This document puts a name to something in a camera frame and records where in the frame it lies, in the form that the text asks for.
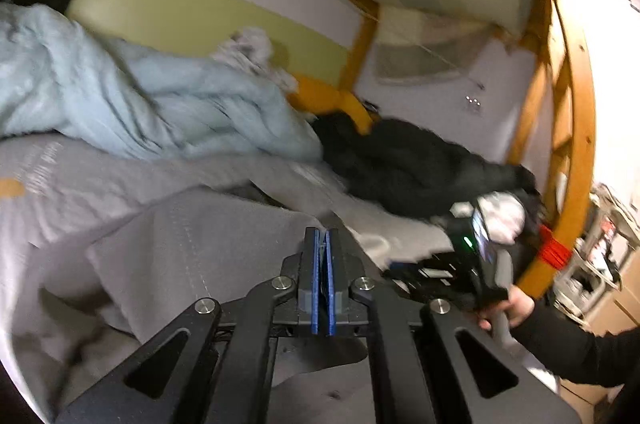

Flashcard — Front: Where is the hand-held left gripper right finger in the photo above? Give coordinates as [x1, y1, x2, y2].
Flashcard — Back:
[324, 228, 583, 424]

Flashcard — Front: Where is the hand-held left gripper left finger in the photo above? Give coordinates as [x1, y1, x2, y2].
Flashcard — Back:
[55, 227, 323, 424]

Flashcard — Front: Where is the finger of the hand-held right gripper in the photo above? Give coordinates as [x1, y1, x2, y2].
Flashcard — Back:
[384, 257, 438, 300]

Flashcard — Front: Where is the person's right forearm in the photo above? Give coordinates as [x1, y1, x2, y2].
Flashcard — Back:
[510, 304, 640, 387]

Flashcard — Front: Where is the black clothes pile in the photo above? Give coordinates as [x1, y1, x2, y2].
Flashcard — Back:
[312, 114, 545, 237]

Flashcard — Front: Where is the person's right hand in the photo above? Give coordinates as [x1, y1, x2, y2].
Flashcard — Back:
[477, 284, 536, 335]

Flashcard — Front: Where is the white pink cloth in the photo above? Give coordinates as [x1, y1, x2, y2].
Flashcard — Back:
[479, 193, 527, 247]

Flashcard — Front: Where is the cluttered storage shelf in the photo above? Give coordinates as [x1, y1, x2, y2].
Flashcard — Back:
[562, 183, 640, 330]

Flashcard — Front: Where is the orange yellow cloth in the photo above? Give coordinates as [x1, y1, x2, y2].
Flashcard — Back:
[295, 77, 375, 135]

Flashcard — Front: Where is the pale lavender garment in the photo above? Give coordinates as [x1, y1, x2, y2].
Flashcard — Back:
[212, 29, 298, 94]

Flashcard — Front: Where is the light blue duvet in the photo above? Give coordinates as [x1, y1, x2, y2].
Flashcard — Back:
[0, 2, 323, 162]

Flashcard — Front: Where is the red strap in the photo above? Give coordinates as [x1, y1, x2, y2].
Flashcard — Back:
[537, 227, 568, 270]

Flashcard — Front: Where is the wooden bunk bed frame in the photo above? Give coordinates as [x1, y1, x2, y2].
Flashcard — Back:
[165, 0, 598, 300]

